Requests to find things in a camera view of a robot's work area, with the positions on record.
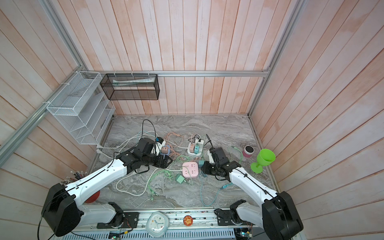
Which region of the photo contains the pink cylinder speaker black top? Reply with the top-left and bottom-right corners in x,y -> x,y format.
243,145 -> 255,158

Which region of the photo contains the black mesh basket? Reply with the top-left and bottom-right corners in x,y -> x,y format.
101,73 -> 160,101

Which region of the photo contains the red round sticker badge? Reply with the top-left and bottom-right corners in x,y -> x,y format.
183,215 -> 194,227

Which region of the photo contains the white power strip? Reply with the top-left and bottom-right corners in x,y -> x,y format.
187,139 -> 204,157

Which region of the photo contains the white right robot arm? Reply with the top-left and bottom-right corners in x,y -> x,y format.
201,148 -> 304,240

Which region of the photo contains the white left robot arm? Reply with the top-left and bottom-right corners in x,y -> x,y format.
42,137 -> 173,237

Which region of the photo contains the pink charger from blue strip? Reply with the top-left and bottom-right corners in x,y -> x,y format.
161,146 -> 169,154

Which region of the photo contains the pink USB cable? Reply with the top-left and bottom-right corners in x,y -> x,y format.
163,131 -> 188,160

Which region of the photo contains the blue power strip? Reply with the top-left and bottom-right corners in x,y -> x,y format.
160,145 -> 172,159

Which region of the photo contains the green plastic goblet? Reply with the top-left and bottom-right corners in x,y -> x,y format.
251,149 -> 276,174

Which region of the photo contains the red pen holder with pens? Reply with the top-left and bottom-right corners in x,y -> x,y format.
65,170 -> 103,206

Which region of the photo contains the pink power strip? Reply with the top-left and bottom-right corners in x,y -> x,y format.
182,162 -> 199,179

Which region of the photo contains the teal USB charger plug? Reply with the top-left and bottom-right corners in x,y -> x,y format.
199,160 -> 205,168

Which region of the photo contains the green USB charger plug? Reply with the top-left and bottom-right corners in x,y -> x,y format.
175,175 -> 185,184

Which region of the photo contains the light green USB cable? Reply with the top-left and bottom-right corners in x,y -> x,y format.
146,154 -> 193,201

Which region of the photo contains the white alarm clock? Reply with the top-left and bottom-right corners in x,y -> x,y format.
146,211 -> 170,238

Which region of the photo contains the white wire mesh shelf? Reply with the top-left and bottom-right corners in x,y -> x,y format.
47,72 -> 116,145

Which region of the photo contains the white power cord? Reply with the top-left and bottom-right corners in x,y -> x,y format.
95,131 -> 184,197

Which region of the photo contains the teal USB cable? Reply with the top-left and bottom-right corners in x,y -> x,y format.
199,173 -> 235,208

